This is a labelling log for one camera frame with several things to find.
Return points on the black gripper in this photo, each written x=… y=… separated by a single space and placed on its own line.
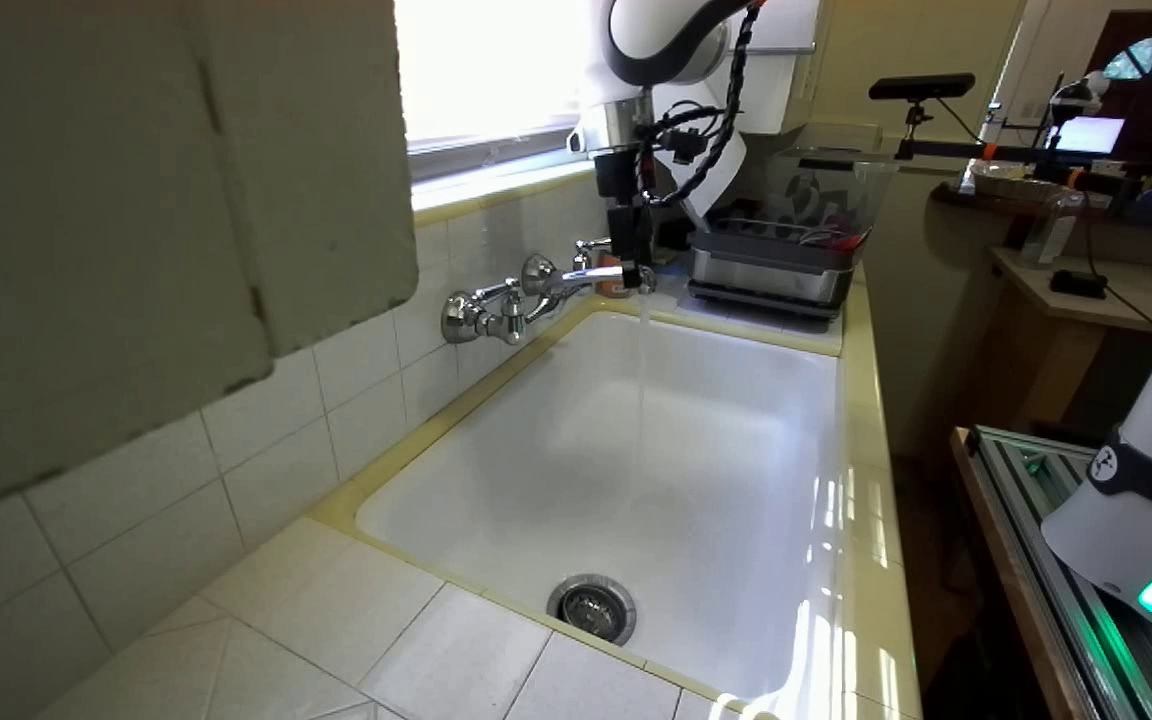
x=627 y=180

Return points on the chrome faucet spout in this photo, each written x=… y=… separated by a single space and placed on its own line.
x=591 y=276

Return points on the chrome faucet valve body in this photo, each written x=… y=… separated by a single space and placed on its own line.
x=512 y=301

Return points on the soap dispenser bottle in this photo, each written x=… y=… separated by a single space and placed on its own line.
x=615 y=287

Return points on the white window blind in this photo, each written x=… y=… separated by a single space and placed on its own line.
x=496 y=67

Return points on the white sink basin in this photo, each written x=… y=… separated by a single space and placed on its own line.
x=657 y=454

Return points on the small beige cabinet door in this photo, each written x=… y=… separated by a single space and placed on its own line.
x=321 y=163

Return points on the white tripod pole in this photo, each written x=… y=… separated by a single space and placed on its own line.
x=977 y=167

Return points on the dark shelf board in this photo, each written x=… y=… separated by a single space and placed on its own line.
x=1000 y=199

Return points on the metal sink drain strainer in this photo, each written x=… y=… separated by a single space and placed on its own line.
x=592 y=608

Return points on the wooden desk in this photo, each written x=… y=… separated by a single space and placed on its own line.
x=1040 y=362

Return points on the small black device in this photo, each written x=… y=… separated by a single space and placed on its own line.
x=1079 y=283

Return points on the small lit monitor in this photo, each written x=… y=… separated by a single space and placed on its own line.
x=1087 y=132

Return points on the large beige cabinet door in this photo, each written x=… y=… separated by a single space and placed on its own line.
x=69 y=240

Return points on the black stereo camera bar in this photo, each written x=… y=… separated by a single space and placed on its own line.
x=922 y=87

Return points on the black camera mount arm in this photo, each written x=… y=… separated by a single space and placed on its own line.
x=963 y=150

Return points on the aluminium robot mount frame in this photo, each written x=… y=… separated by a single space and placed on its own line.
x=1040 y=533

